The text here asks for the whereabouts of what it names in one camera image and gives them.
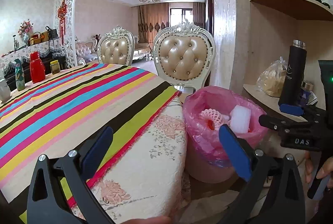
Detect white foam sheet piece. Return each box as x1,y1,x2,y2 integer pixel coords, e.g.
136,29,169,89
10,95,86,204
229,105,251,134

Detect red chinese knot ornament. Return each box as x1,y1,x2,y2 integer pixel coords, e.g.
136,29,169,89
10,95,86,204
57,0,67,45

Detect striped colourful tablecloth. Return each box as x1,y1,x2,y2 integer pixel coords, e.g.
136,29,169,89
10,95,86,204
1,64,178,222

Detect flower vase pink flowers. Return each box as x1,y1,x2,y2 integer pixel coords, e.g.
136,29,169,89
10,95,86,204
17,19,33,45

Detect green snack bag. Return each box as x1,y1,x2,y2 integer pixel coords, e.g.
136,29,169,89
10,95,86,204
15,58,25,92

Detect person right hand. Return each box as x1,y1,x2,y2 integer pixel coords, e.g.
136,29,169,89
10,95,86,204
304,151,333,184

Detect red thermos jug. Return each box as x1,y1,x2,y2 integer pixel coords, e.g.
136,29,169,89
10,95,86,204
29,51,46,84

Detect brown curtains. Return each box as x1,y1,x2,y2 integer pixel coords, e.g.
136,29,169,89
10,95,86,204
137,2,206,45

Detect lace covered sideboard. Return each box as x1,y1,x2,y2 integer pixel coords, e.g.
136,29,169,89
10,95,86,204
1,39,67,87

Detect pink lined trash bin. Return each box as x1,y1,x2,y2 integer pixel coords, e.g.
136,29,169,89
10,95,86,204
183,86,267,183

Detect beige tufted chair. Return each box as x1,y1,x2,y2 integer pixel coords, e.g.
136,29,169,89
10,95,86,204
97,26,135,66
152,20,216,91

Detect pink foam fruit net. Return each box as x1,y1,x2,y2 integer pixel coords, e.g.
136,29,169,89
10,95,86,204
200,108,230,130

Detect floral cream under tablecloth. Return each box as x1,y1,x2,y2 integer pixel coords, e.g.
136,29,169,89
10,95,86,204
92,97,190,223

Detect black handbag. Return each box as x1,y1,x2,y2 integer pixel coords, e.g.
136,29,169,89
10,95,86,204
45,26,59,41

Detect white carved screen panel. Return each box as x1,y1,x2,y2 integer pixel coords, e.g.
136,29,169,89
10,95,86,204
53,0,77,68

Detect small yellow lid jar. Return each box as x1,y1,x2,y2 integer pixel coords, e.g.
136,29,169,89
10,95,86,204
50,60,60,75

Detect black thermos bottle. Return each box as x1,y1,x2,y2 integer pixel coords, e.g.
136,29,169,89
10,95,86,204
278,40,307,106

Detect person left hand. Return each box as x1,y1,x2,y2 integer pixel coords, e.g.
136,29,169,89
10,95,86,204
122,216,172,224

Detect plastic bag of food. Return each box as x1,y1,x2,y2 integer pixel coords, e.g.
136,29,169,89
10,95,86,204
256,57,287,98

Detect ornate sofa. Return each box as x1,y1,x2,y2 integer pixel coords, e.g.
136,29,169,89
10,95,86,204
75,37,98,66

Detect wooden corner shelf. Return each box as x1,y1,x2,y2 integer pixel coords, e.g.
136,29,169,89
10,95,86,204
249,0,332,22

